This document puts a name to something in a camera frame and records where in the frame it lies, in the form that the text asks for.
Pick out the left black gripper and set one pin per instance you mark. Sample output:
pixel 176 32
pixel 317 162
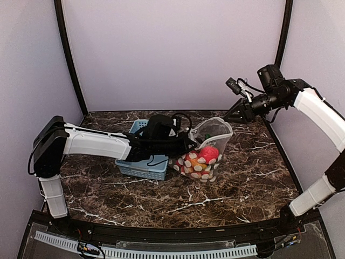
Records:
pixel 185 148

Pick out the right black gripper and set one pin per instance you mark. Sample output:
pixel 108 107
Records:
pixel 246 109

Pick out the red wrinkled toy ball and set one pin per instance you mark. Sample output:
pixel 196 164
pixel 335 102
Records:
pixel 208 154

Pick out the orange red toy mango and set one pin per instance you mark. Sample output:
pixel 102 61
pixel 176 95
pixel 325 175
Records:
pixel 194 166

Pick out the polka dot zip bag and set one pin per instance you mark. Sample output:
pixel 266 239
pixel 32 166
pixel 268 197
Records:
pixel 211 132

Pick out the light blue plastic basket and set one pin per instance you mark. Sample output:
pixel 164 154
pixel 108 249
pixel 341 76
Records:
pixel 154 168

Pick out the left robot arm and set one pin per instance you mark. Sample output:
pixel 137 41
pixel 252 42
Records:
pixel 162 135

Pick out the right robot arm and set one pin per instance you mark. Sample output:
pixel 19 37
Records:
pixel 281 93

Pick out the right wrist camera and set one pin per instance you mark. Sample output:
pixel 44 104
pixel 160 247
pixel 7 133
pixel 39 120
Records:
pixel 241 87

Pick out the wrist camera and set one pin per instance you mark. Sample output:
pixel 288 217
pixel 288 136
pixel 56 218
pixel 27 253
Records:
pixel 241 87
pixel 177 118

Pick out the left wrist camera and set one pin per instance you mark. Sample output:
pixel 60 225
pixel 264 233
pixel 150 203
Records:
pixel 177 118

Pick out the right black frame post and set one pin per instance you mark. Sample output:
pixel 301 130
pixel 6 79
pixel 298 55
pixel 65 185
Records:
pixel 284 32

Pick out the black frame post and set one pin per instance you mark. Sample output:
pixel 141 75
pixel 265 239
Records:
pixel 58 6
pixel 284 32

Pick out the left black frame post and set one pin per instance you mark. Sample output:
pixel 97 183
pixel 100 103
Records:
pixel 58 6

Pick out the grey slotted cable duct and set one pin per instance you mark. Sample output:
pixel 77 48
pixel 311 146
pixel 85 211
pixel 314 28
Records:
pixel 126 249

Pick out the black front rail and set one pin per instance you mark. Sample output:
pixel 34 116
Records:
pixel 258 232

